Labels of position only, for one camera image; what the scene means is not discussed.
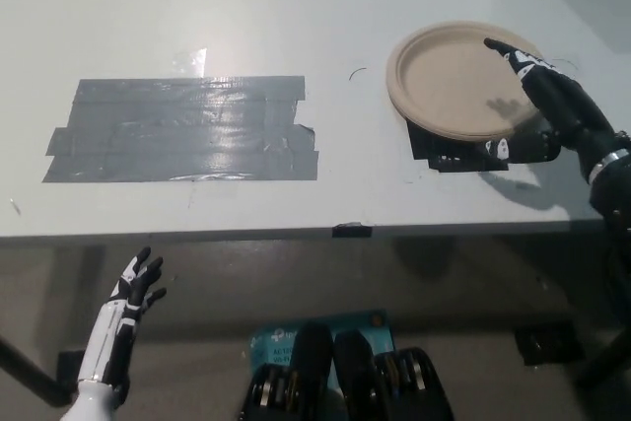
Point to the small black tape strip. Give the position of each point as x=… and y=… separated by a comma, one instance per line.
x=351, y=231

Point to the black floor bracket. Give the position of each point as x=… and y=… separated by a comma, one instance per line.
x=547, y=344
x=71, y=367

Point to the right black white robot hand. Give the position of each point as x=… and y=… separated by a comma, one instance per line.
x=567, y=110

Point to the black table leg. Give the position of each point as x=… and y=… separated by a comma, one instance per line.
x=24, y=367

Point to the grey duct tape patch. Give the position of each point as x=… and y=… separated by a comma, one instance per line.
x=182, y=135

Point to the beige paper plate stack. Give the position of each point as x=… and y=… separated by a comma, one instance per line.
x=458, y=81

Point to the black tape patch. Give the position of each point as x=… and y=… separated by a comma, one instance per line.
x=443, y=152

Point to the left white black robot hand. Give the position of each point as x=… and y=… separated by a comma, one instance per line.
x=123, y=307

